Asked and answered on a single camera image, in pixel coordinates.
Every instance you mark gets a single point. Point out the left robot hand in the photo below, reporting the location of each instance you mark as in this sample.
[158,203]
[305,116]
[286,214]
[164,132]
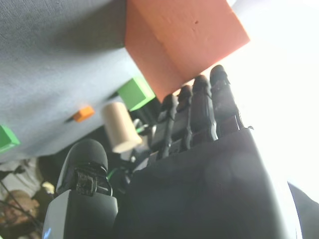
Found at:
[199,186]

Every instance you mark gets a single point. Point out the wooden mallet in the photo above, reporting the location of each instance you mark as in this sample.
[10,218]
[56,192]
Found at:
[119,124]

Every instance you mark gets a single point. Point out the large orange cube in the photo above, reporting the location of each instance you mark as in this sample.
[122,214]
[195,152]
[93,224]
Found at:
[179,37]

